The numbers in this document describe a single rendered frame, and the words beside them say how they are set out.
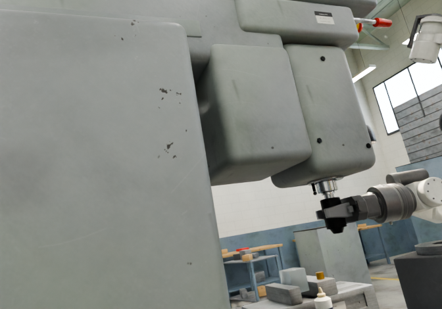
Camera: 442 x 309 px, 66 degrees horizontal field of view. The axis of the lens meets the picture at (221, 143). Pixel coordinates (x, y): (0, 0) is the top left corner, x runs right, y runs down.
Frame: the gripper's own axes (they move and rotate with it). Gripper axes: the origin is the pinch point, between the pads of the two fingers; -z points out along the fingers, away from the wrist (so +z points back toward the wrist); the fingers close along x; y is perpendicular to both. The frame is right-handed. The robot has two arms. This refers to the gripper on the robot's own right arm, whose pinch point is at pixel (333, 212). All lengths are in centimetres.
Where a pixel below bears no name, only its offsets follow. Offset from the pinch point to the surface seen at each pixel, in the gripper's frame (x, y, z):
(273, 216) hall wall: -719, -23, 173
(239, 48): 17.4, -35.1, -18.7
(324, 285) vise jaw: -16.9, 18.2, 0.1
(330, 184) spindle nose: 2.4, -6.3, 0.0
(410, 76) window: -666, -312, 589
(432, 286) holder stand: 26.6, 13.5, 0.7
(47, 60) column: 37, -25, -49
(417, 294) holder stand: 24.2, 14.8, -0.4
